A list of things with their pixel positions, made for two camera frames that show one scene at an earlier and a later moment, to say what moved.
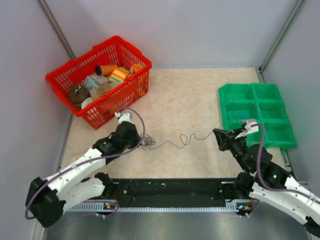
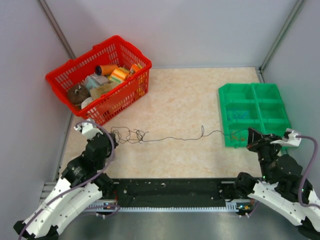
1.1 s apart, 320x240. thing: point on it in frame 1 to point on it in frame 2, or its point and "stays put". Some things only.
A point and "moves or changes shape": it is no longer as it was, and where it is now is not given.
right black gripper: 224,138 to 255,140
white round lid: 86,102 stays put
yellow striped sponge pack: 119,75 stays put
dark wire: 147,143 moves or changes shape
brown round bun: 76,94 stays put
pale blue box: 94,80 stays put
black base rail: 143,192 stays put
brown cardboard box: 96,93 stays put
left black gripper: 136,138 to 115,141
